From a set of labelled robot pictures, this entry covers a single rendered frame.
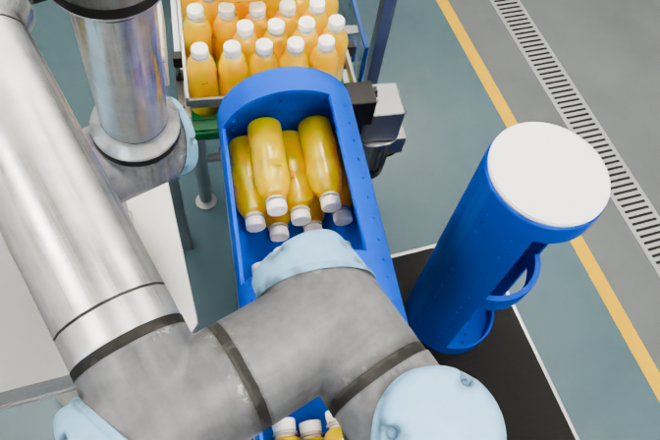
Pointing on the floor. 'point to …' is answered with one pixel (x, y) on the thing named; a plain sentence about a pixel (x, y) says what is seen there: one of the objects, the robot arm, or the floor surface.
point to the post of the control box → (180, 214)
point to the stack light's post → (384, 20)
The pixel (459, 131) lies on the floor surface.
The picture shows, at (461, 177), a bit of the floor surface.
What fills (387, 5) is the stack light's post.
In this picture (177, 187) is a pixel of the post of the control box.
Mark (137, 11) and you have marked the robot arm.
